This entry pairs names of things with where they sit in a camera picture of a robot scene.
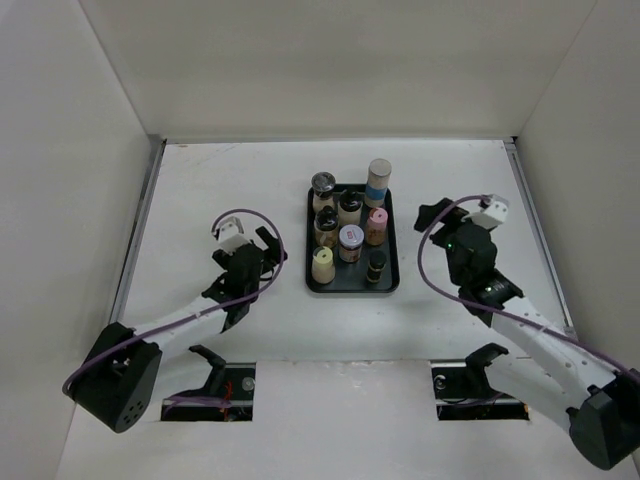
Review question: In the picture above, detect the pink-lid spice bottle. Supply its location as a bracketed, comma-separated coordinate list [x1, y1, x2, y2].
[365, 207, 388, 246]

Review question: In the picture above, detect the black-cap brown spice bottle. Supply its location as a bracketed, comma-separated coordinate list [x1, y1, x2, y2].
[314, 206, 339, 248]

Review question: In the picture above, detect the yellow-lid cream bottle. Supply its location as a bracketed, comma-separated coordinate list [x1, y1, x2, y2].
[311, 246, 335, 285]

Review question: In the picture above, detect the tall blue-band silver-lid bottle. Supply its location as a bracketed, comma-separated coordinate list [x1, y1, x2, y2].
[364, 158, 392, 208]

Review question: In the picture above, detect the small dark pepper bottle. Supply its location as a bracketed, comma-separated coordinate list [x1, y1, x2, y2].
[366, 250, 387, 284]

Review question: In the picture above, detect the black-cap white powder bottle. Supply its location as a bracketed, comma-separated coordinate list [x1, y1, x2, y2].
[338, 189, 363, 227]

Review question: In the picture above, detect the red-label wide jar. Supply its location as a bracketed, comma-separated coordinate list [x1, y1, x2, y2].
[338, 224, 364, 263]

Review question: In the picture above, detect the chrome-top grinder bottle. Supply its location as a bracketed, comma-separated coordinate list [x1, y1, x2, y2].
[311, 171, 336, 213]

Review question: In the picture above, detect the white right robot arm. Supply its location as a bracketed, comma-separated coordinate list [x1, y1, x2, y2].
[414, 195, 639, 471]

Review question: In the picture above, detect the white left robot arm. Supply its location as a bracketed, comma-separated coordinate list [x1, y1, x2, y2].
[62, 225, 287, 433]

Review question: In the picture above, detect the black rectangular tray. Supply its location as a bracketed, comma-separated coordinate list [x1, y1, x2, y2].
[305, 188, 400, 294]

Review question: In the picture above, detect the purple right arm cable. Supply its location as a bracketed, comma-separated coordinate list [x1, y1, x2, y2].
[417, 194, 640, 381]

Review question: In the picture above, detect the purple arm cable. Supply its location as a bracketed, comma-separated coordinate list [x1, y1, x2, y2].
[62, 208, 289, 396]
[417, 194, 640, 381]

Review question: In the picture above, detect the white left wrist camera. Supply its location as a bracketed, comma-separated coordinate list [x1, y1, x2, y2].
[211, 216, 249, 255]

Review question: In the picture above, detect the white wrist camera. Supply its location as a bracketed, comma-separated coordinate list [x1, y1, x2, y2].
[464, 195, 510, 231]
[211, 216, 249, 255]

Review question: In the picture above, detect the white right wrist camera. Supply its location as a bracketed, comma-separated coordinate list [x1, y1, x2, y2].
[464, 195, 510, 231]

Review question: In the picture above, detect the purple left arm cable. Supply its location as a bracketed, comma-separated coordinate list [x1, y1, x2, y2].
[62, 208, 289, 396]

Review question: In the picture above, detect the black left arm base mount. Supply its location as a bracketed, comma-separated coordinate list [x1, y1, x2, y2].
[160, 345, 257, 423]

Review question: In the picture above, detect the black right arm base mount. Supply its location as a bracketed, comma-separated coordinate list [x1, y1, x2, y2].
[431, 343, 530, 421]

